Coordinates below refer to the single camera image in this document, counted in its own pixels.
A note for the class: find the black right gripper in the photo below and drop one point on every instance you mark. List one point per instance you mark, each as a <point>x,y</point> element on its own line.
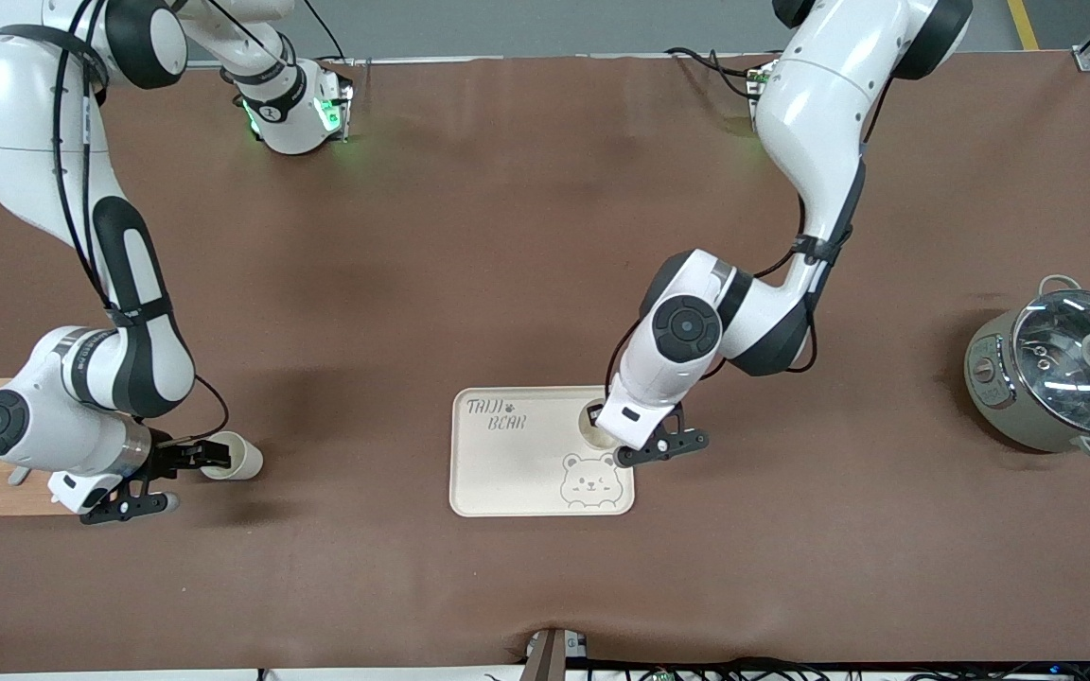
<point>165,457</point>

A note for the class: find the white IKEA cup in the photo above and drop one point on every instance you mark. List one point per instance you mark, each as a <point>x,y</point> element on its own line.
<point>592,437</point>
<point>244,462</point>

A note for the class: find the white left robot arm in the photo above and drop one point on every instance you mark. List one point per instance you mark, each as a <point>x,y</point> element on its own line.
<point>810,95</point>

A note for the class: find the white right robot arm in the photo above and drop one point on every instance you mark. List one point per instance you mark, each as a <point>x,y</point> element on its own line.
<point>34,113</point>

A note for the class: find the cream tray with bear print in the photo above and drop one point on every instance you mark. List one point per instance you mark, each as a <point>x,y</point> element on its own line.
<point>507,473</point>

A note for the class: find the brown table cover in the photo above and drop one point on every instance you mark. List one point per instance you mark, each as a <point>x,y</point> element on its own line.
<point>545,236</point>

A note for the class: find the grey plastic knife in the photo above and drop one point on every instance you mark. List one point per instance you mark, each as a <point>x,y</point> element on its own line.
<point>17,477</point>

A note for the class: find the grey-green cooking pot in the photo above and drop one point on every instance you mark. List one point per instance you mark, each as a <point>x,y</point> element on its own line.
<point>999,397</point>

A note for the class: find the glass pot lid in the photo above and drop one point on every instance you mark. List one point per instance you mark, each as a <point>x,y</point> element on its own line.
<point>1065,378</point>

